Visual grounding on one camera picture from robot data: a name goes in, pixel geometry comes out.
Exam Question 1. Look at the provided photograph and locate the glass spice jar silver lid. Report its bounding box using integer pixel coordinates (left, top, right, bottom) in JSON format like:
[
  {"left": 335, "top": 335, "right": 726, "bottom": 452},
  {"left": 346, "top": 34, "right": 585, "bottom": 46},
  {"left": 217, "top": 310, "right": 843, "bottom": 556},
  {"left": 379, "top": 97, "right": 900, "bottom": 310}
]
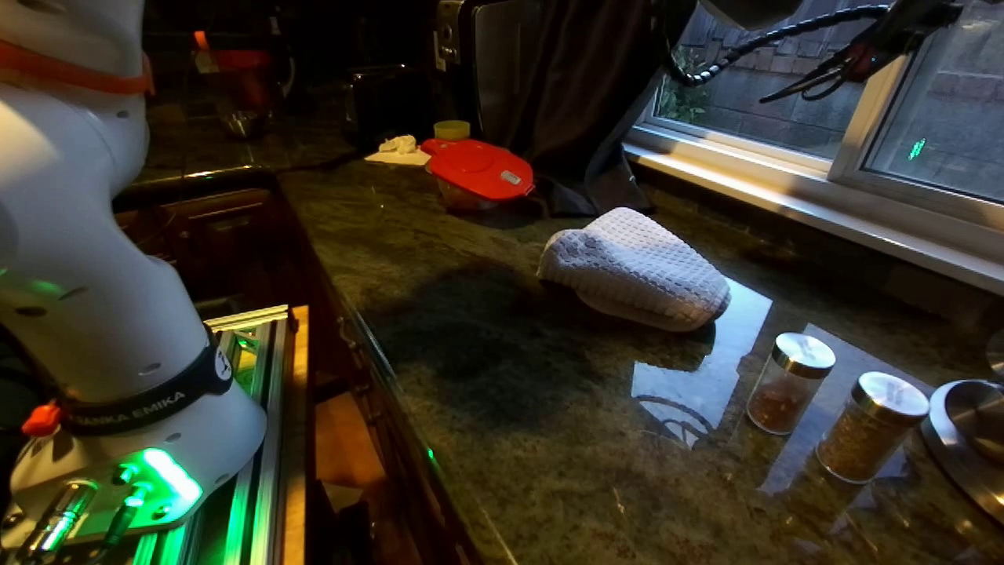
[
  {"left": 814, "top": 371, "right": 934, "bottom": 486},
  {"left": 745, "top": 330, "right": 841, "bottom": 440}
]

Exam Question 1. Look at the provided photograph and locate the silver spice rack stand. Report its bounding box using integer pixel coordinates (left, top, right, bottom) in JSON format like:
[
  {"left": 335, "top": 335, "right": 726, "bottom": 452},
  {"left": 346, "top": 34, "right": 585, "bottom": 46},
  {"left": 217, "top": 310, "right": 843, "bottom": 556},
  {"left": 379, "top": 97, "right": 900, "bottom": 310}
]
[{"left": 915, "top": 310, "right": 1004, "bottom": 528}]

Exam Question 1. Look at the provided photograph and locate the clear glass food container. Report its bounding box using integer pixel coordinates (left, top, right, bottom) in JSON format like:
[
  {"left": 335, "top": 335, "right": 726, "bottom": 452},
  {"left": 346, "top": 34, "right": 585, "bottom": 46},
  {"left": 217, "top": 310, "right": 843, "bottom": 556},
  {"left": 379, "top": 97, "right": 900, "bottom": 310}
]
[{"left": 432, "top": 170, "right": 529, "bottom": 221}]

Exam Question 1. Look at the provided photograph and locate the red plastic lid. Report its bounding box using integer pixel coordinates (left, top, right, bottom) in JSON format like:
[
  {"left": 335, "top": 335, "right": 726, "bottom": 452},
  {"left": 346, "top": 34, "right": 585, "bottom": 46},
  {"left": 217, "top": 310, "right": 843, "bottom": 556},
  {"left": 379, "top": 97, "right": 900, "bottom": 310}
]
[{"left": 422, "top": 134, "right": 539, "bottom": 205}]

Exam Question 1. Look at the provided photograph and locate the folded white waffle towel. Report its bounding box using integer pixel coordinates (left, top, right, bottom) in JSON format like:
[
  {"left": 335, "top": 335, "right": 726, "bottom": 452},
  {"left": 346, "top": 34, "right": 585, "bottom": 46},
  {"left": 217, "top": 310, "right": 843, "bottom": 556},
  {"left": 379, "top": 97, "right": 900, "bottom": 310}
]
[{"left": 535, "top": 205, "right": 733, "bottom": 335}]

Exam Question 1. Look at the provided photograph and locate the yellow plastic cup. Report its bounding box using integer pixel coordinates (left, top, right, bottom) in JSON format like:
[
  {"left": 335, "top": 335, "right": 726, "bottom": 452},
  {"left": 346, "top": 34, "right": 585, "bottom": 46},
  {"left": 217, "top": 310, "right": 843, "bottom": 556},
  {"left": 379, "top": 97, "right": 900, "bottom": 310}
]
[{"left": 431, "top": 117, "right": 477, "bottom": 144}]

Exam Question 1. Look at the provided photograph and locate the silver black coffee maker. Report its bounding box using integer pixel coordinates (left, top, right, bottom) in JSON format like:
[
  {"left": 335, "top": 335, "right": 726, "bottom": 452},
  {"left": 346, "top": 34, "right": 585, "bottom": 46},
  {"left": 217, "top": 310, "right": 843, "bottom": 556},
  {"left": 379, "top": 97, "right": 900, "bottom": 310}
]
[{"left": 349, "top": 0, "right": 483, "bottom": 152}]

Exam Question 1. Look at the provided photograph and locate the wooden base board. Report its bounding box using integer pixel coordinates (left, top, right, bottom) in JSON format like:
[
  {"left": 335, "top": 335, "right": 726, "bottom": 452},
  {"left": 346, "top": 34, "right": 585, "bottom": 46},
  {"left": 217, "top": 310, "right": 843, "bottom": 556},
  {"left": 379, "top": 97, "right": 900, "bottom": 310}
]
[{"left": 312, "top": 391, "right": 391, "bottom": 516}]

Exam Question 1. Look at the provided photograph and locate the red background furniture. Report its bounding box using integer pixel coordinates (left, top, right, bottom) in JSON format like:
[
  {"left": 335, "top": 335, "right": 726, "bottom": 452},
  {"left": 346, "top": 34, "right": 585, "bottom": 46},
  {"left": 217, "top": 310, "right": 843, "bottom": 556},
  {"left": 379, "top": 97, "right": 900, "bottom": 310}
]
[{"left": 190, "top": 30, "right": 278, "bottom": 141}]

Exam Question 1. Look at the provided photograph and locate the aluminium mounting rail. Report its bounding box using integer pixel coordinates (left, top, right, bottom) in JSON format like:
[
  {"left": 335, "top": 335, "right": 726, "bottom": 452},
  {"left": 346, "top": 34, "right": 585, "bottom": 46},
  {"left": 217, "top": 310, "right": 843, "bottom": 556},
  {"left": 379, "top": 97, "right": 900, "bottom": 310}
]
[{"left": 0, "top": 303, "right": 314, "bottom": 565}]

